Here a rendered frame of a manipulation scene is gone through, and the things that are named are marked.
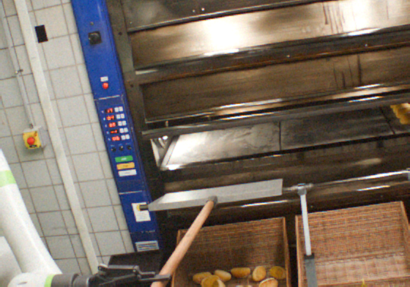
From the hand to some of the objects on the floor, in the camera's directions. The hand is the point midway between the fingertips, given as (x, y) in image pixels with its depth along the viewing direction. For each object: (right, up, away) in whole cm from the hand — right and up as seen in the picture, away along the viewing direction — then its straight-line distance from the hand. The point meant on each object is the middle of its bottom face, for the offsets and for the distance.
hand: (157, 285), depth 135 cm
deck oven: (+103, -49, +266) cm, 289 cm away
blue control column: (+8, -62, +282) cm, 289 cm away
